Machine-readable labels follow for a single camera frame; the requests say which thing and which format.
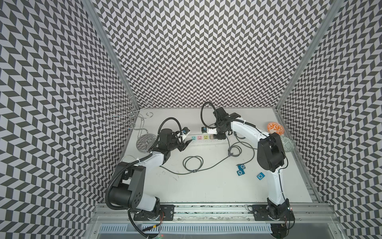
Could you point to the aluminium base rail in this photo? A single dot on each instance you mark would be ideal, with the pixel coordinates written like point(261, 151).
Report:
point(215, 218)

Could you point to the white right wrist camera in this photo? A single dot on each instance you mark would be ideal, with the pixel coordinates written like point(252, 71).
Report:
point(207, 130)

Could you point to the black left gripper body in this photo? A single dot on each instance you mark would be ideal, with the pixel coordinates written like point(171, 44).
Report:
point(174, 144)

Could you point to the green patterned bowl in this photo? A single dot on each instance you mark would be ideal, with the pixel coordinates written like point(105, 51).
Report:
point(287, 143)

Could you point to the white multicolour power strip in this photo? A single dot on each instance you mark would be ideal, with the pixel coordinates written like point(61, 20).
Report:
point(205, 139)

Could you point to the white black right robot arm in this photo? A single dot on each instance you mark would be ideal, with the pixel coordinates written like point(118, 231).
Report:
point(270, 156)

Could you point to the orange patterned bowl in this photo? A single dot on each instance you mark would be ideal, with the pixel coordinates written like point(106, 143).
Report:
point(275, 127)

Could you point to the blue square mp3 player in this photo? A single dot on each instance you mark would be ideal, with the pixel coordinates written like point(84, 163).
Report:
point(260, 176)
point(241, 166)
point(240, 172)

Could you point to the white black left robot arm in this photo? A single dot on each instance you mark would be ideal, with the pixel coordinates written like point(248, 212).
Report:
point(126, 188)

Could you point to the chrome wire jewelry stand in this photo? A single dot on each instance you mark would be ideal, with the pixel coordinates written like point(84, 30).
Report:
point(135, 119)

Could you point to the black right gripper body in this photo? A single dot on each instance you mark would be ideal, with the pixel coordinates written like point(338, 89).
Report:
point(221, 130)

